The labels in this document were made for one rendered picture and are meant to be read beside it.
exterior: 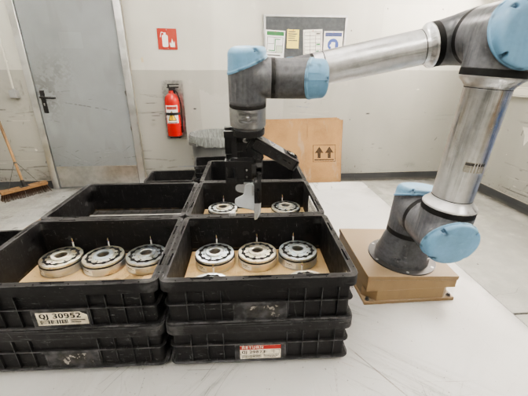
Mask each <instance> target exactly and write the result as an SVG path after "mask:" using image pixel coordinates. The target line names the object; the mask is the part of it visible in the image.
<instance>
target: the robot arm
mask: <svg viewBox="0 0 528 396"><path fill-rule="evenodd" d="M419 65H423V66H424V67H425V68H433V67H438V66H446V65H453V66H460V70H459V74H458V76H459V78H460V80H461V81H462V83H463V84H464V87H463V89H462V93H461V95H460V100H459V103H458V105H457V109H456V113H455V116H454V119H453V123H452V126H451V129H450V132H449V136H448V139H447V142H446V145H445V149H444V152H443V155H442V159H441V163H440V165H439V168H438V173H437V175H436V179H435V181H434V185H428V184H424V183H418V182H403V183H401V184H399V185H398V186H397V188H396V190H395V193H394V199H393V203H392V206H391V209H390V215H389V218H388V222H387V228H386V229H385V231H384V232H383V235H382V236H381V237H380V239H378V241H377V242H376V247H375V252H376V254H377V256H378V257H379V258H380V259H382V260H383V261H384V262H386V263H387V264H389V265H391V266H394V267H397V268H399V269H403V270H422V269H424V268H426V267H427V266H428V263H429V261H430V259H432V260H434V261H436V262H440V263H453V262H459V261H461V260H462V259H465V258H467V257H468V256H470V255H471V254H472V253H473V252H474V251H475V250H476V249H477V247H478V246H479V243H480V240H481V237H480V233H479V231H478V229H477V228H476V227H475V226H474V223H475V219H476V216H477V214H478V211H479V209H478V208H477V207H476V206H475V204H474V199H475V196H476V193H477V191H478V188H479V185H480V182H481V180H482V176H483V174H484V171H485V169H486V165H487V163H488V161H489V158H490V155H491V152H492V150H493V147H494V144H495V141H496V139H497V135H498V133H499V130H500V128H501V124H502V122H503V120H504V116H505V113H506V111H507V109H508V106H509V103H510V100H511V98H512V94H513V92H514V90H515V89H516V88H517V87H518V86H521V85H522V84H523V83H525V82H527V81H528V0H503V1H499V2H493V3H490V4H485V5H479V6H476V7H473V8H470V9H467V10H464V11H463V12H460V13H457V14H454V15H452V16H448V17H446V18H443V19H440V20H435V21H431V22H427V23H426V24H425V25H424V26H423V27H422V29H418V30H415V31H408V32H404V33H401V34H396V35H390V36H386V37H382V38H376V39H372V40H368V41H364V42H358V43H354V44H350V45H347V46H340V47H336V48H333V49H327V50H322V51H319V52H315V53H309V54H305V55H301V56H297V57H286V58H275V57H274V58H271V57H268V55H267V54H266V48H265V47H264V46H233V47H231V48H230V49H229V50H228V53H227V75H228V87H229V121H230V126H224V131H223V133H224V138H225V183H234V185H236V191H237V192H239V193H243V195H242V196H239V197H237V198H236V199H235V204H236V206H238V207H242V208H246V209H249V210H253V211H254V214H255V220H256V219H257V218H258V217H259V215H260V213H261V198H262V179H263V164H262V160H263V158H264V155H265V156H267V157H269V158H270V159H272V160H274V161H276V162H278V163H279V164H281V165H282V166H283V167H285V168H287V169H289V170H292V171H294V170H295V169H296V167H297V166H298V165H299V160H298V156H297V155H296V154H295V153H293V152H291V151H289V150H286V149H284V148H282V147H280V146H279V145H277V144H275V143H273V142H272V141H270V140H269V139H267V138H265V137H263V135H264V134H265V125H266V98H271V99H307V100H310V99H316V98H323V97H324V96H325V94H326V93H327V91H328V85H329V84H333V83H340V82H344V81H348V80H352V79H359V78H363V77H367V76H370V75H378V74H382V73H386V72H392V71H397V70H401V69H404V68H411V67H416V66H419ZM245 138H246V139H245ZM228 158H229V159H228ZM252 180H253V182H252Z"/></svg>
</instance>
